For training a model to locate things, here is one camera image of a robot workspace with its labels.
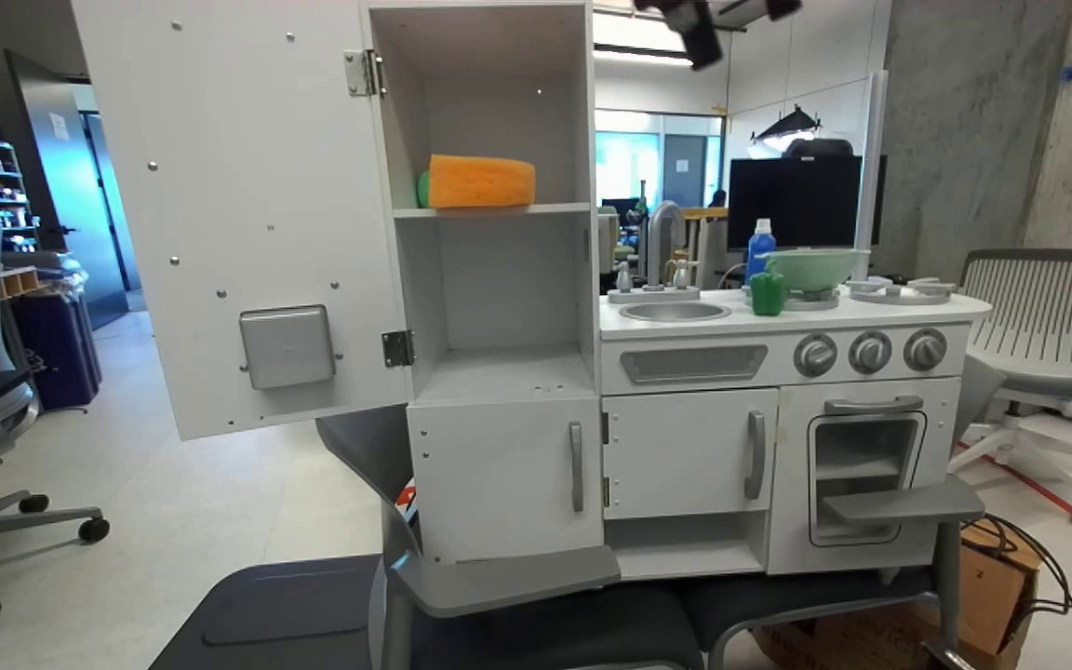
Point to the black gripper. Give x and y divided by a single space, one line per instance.
745 9

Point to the yellow toy cheese wedge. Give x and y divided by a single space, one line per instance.
481 182

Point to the white tall cupboard door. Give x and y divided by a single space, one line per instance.
251 186

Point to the large black monitor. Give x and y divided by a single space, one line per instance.
800 200

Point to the grey toy faucet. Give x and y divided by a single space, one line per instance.
662 226

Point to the blue bottle white cap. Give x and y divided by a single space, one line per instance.
762 246

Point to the small yellow-green bottle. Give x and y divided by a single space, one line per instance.
683 272

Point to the pale green colander bowl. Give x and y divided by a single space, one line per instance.
821 270

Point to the silver toy sink basin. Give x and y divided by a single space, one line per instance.
671 310

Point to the white toy kitchen unit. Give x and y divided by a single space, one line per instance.
487 285

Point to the grey stove knob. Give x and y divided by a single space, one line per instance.
816 353
870 352
924 349

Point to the toy oven door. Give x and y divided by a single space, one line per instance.
873 402

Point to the white sink cabinet door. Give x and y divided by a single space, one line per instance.
685 451

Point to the white mesh office chair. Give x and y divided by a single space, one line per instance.
1044 320

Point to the white short fridge door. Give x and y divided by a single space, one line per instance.
487 476

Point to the brown cardboard box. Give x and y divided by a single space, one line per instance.
987 583

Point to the dark blue suitcase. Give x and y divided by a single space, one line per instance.
54 349

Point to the black fish-shaped wall item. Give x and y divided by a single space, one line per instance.
792 119

